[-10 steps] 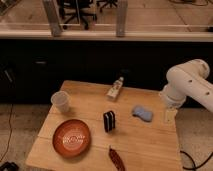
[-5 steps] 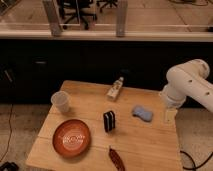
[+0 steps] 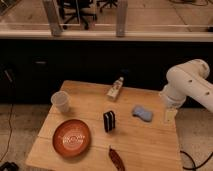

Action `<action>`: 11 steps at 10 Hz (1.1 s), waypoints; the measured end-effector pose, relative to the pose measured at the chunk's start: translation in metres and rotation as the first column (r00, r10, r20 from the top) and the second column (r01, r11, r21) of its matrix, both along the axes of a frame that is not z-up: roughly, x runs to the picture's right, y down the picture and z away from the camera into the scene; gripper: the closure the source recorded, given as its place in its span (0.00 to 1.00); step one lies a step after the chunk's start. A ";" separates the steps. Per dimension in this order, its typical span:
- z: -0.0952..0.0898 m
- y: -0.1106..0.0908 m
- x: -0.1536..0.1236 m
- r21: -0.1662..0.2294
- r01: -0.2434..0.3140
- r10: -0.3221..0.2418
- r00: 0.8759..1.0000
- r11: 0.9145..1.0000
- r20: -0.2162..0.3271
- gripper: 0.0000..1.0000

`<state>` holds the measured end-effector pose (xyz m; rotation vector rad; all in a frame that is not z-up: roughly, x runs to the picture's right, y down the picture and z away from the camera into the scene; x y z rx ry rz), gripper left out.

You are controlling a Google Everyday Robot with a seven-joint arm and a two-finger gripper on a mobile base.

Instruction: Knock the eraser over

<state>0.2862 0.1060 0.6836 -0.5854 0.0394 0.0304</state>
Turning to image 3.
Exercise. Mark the black office chair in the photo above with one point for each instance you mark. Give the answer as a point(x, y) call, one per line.
point(110, 3)
point(74, 9)

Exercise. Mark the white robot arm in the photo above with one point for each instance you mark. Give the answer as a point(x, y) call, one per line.
point(186, 80)

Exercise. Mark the black object bottom left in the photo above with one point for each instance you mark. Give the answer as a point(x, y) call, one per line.
point(9, 166)

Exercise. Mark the grey metal post left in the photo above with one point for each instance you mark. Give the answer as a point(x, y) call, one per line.
point(52, 17)

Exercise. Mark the small glass bottle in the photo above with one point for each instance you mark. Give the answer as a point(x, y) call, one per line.
point(114, 91)

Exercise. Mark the translucent plastic cup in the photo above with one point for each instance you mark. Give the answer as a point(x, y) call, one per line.
point(60, 100)

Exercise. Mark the black and white eraser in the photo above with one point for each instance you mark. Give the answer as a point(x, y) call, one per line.
point(109, 121)

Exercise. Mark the orange patterned plate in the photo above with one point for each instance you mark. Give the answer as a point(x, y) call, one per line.
point(71, 138)

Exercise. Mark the grey metal post right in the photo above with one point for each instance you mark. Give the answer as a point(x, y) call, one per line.
point(121, 17)

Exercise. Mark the blue sponge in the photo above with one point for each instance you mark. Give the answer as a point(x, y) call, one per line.
point(142, 113)

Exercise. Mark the grey metal post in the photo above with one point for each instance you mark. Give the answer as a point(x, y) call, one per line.
point(121, 17)
point(52, 17)

